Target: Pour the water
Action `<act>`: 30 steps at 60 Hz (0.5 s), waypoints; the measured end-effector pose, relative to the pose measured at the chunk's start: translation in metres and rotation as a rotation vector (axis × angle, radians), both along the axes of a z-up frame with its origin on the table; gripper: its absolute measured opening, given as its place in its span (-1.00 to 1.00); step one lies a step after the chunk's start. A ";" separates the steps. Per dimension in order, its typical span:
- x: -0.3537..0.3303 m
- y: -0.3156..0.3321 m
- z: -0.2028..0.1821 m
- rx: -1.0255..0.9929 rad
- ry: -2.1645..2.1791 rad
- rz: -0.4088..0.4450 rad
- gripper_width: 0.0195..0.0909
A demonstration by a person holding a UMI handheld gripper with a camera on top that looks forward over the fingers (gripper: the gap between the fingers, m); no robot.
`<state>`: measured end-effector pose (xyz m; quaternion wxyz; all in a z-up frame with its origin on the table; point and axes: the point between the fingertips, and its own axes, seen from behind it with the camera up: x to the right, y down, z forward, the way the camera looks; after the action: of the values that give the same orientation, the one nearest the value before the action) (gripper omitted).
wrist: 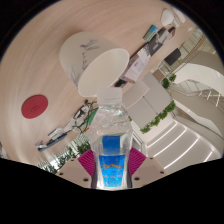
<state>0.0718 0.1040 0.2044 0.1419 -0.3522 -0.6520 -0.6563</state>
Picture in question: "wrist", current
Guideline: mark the green plants atop cabinet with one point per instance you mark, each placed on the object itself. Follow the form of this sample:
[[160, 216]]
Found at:
[[160, 116]]

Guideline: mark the tall white cabinet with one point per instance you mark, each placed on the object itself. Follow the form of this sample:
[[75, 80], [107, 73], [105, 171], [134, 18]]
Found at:
[[153, 100]]

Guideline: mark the white computer mouse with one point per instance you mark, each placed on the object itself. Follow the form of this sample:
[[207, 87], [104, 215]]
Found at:
[[166, 17]]

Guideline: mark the white power strip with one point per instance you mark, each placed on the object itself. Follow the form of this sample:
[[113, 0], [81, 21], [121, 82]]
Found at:
[[179, 15]]

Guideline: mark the black office chair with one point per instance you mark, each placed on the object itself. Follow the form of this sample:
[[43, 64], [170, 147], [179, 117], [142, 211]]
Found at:
[[172, 56]]

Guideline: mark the white ceramic mug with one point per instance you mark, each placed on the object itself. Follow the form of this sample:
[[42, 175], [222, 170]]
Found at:
[[100, 71]]

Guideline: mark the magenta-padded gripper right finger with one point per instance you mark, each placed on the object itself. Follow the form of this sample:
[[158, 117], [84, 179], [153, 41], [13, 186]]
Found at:
[[137, 160]]

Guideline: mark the clear blue-labelled water bottle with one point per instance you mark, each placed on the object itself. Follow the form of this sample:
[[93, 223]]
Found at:
[[111, 160]]

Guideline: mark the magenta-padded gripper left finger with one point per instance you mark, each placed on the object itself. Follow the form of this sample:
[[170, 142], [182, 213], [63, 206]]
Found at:
[[86, 163]]

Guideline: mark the black tablet case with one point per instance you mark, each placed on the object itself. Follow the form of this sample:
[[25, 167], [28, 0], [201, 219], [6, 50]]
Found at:
[[156, 43]]

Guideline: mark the small teal pack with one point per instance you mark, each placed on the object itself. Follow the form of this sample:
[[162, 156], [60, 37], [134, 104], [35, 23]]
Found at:
[[151, 33]]

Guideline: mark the flat round red coaster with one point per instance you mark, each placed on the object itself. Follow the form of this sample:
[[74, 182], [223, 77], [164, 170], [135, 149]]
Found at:
[[34, 106]]

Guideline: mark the long green plant hedge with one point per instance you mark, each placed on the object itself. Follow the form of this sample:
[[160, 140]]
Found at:
[[66, 155]]

